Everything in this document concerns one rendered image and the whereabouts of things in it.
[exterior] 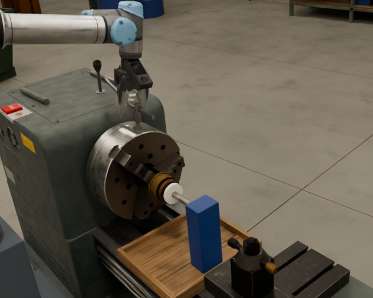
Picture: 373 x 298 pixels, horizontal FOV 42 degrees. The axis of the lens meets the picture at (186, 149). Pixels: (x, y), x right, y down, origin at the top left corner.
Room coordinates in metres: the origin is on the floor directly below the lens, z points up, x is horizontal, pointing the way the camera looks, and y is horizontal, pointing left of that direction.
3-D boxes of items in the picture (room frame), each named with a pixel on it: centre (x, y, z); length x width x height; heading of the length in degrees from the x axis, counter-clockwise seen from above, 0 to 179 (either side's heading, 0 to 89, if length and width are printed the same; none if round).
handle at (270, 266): (0.85, -0.16, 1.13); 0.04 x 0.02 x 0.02; 36
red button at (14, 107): (1.67, 0.62, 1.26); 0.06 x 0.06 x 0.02; 36
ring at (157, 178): (1.32, 0.09, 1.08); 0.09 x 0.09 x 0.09; 36
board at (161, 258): (1.24, 0.02, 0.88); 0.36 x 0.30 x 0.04; 126
